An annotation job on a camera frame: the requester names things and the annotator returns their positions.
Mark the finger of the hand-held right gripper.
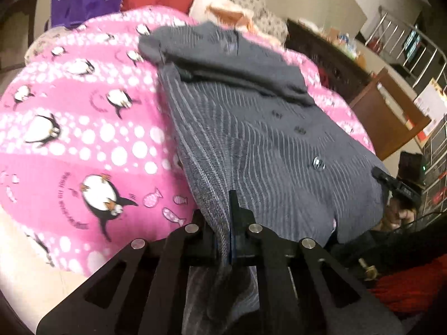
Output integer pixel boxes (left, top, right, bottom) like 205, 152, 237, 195
371, 167, 399, 188

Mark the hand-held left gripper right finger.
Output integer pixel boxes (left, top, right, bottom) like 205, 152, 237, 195
229, 190, 406, 335

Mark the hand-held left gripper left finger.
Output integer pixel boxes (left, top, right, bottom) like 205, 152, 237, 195
36, 210, 230, 335

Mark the grey striped button shirt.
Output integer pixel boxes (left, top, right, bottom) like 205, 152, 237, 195
138, 21, 392, 335

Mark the person's right hand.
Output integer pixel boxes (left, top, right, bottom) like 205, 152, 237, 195
383, 197, 417, 231

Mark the grid storage shelf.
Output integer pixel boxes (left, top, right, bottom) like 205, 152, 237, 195
420, 114, 447, 217

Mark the brown wooden board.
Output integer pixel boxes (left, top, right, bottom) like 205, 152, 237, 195
348, 68, 432, 162

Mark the person's black garment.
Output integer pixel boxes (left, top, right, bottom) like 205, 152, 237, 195
328, 213, 447, 288

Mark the white red-trimmed box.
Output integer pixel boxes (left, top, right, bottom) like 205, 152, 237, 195
413, 77, 447, 141

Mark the person's red garment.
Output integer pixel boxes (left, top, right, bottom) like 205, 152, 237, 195
369, 256, 447, 317

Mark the red cloth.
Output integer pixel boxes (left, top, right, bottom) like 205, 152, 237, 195
317, 66, 336, 88

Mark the dark wooden cabinet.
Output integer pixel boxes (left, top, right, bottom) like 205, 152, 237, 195
286, 19, 380, 102

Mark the metal railing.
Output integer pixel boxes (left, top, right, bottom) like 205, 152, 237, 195
366, 5, 447, 92

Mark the pile of colourful packets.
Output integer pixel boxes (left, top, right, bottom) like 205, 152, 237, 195
323, 27, 367, 64

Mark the pink penguin printed blanket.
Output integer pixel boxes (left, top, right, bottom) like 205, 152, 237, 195
0, 5, 376, 280

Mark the grey floral quilt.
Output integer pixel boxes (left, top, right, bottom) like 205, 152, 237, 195
126, 0, 289, 47

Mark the peach fringed cloth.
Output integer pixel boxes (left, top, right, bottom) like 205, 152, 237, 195
206, 3, 256, 31

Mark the white pillow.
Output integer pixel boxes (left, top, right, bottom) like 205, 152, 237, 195
189, 0, 256, 26

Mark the black cable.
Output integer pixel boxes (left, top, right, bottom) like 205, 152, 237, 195
401, 210, 447, 234

